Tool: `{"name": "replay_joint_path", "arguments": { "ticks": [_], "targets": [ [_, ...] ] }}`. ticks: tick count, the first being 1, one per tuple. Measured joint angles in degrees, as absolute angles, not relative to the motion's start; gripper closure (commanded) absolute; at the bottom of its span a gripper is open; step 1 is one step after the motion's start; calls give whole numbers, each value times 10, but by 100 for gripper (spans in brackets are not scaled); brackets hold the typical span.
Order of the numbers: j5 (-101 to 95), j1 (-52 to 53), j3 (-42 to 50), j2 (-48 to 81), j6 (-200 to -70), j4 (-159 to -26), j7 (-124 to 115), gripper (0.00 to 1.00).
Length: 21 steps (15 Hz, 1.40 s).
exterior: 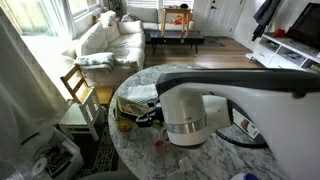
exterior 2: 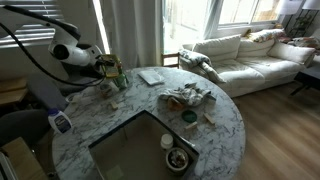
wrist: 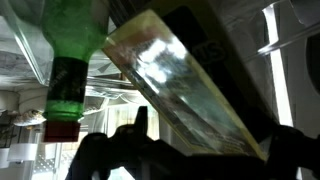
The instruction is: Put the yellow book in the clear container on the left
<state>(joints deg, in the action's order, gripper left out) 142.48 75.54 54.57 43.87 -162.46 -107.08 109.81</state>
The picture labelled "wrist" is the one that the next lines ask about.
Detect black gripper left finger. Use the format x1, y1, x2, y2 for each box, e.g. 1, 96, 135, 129
134, 106, 148, 135

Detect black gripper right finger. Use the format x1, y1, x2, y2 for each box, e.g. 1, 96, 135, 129
266, 125, 320, 180

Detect yellow book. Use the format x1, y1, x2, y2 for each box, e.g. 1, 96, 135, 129
103, 0, 274, 159

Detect green glass bottle red cap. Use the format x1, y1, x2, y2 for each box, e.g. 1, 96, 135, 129
41, 0, 110, 142

